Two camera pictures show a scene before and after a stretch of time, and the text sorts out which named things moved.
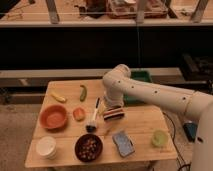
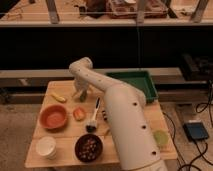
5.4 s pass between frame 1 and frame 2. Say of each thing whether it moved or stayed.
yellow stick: stayed
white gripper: moved
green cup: stayed
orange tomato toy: stayed
